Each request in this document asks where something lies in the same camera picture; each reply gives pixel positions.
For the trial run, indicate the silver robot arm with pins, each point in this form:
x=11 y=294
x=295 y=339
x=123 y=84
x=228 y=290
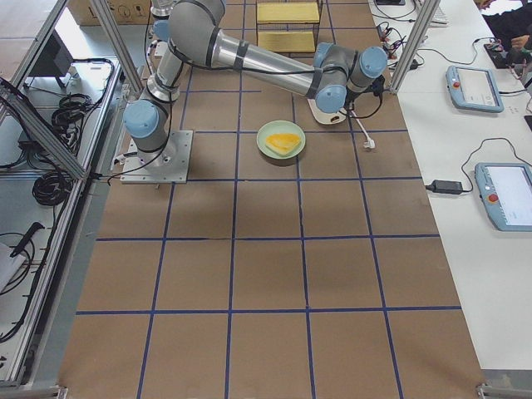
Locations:
x=337 y=76
x=160 y=10

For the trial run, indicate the white two-slot toaster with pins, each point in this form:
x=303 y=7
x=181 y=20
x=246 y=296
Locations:
x=324 y=118

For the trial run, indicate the orange triangular bread bun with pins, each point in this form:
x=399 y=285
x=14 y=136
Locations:
x=282 y=143

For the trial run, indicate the light green plate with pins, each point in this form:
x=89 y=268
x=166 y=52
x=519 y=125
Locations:
x=279 y=127

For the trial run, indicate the lower wooden shelf board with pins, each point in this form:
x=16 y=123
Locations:
x=277 y=41

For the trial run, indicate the wooden shelf board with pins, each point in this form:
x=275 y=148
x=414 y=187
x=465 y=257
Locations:
x=277 y=41
x=287 y=12

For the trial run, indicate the black power adapter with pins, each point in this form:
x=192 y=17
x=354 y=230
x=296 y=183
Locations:
x=448 y=187

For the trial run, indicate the upper wooden shelf board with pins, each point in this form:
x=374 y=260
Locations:
x=287 y=12

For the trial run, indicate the far blue teach pendant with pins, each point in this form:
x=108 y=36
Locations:
x=473 y=89

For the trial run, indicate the blue teach pendant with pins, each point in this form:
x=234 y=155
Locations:
x=505 y=191
x=473 y=89

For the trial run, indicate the cardboard box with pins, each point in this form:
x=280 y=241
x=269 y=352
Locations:
x=125 y=12

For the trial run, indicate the near blue teach pendant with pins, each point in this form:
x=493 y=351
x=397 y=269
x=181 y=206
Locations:
x=505 y=191

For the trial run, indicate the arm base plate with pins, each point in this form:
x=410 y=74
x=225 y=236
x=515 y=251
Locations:
x=171 y=166

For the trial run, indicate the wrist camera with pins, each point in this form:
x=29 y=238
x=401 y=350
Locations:
x=378 y=86

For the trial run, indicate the black wire basket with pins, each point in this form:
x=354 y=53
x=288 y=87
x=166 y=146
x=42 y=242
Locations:
x=292 y=27

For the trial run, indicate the aluminium frame post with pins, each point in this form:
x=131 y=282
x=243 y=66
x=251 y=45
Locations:
x=418 y=31

